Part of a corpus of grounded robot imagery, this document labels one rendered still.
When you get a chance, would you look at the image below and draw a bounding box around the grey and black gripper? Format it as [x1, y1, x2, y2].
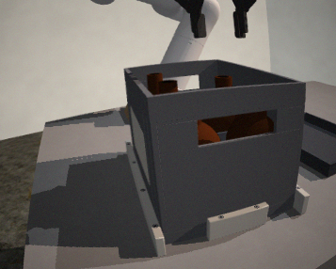
[175, 0, 257, 39]

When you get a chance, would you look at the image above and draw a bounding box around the dark grey crate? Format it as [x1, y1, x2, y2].
[124, 59, 306, 245]

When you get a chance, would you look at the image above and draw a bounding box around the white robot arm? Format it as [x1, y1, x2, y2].
[137, 0, 220, 91]

